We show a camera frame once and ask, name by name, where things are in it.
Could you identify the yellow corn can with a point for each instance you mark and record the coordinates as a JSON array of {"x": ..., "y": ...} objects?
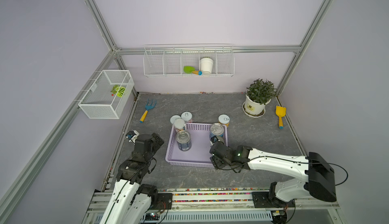
[{"x": 224, "y": 119}]

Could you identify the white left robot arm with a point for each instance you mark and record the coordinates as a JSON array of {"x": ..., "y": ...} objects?
[{"x": 131, "y": 200}]

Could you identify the dark labelled tin can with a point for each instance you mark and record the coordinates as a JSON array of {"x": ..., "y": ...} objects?
[{"x": 215, "y": 139}]

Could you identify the purple plastic basket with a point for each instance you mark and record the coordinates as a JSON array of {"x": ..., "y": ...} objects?
[{"x": 198, "y": 155}]

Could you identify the green toy scoop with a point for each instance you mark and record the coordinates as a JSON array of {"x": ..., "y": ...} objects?
[{"x": 191, "y": 70}]

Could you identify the green potted plant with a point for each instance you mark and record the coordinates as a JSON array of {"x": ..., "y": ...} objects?
[{"x": 261, "y": 91}]

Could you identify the white pot saucer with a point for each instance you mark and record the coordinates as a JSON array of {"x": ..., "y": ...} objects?
[{"x": 253, "y": 116}]

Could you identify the aluminium frame corner post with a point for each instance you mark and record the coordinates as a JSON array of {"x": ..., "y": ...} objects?
[{"x": 322, "y": 11}]

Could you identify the pink labelled white-lid can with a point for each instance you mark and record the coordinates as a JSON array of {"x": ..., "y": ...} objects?
[{"x": 187, "y": 116}]

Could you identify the white wire side basket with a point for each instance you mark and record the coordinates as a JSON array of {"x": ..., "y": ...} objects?
[{"x": 97, "y": 103}]

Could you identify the green labelled white-lid can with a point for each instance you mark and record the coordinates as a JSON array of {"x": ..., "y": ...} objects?
[{"x": 174, "y": 118}]

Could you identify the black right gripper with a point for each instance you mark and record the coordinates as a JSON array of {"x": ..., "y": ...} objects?
[{"x": 214, "y": 161}]

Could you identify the green toy in basket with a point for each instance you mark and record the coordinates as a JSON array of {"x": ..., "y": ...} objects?
[{"x": 118, "y": 91}]

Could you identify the yellow toy shovel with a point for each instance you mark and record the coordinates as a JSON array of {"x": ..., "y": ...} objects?
[{"x": 280, "y": 112}]

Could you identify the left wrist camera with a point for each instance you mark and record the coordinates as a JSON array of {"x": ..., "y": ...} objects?
[{"x": 132, "y": 135}]

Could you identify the tall can with plastic lid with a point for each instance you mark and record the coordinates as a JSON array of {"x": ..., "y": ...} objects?
[{"x": 179, "y": 125}]

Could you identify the white plant pot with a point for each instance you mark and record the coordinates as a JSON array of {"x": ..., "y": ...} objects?
[{"x": 254, "y": 108}]

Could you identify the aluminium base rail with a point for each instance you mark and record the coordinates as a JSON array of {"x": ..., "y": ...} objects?
[{"x": 234, "y": 204}]

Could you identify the small white empty pot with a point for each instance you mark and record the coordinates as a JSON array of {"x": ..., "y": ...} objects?
[{"x": 206, "y": 66}]

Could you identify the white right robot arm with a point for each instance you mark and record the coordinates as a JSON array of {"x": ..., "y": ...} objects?
[{"x": 311, "y": 176}]

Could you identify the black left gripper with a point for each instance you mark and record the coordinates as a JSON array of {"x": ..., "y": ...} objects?
[{"x": 155, "y": 145}]

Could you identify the dark blue tin can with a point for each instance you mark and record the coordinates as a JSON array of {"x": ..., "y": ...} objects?
[{"x": 183, "y": 139}]

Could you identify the blue Progresso soup can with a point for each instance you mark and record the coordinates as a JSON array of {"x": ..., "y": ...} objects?
[{"x": 216, "y": 129}]

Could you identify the white wire wall shelf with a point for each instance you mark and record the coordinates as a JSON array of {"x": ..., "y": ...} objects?
[{"x": 169, "y": 60}]

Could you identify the blue toy rake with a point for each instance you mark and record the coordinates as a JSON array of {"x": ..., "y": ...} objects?
[{"x": 150, "y": 104}]

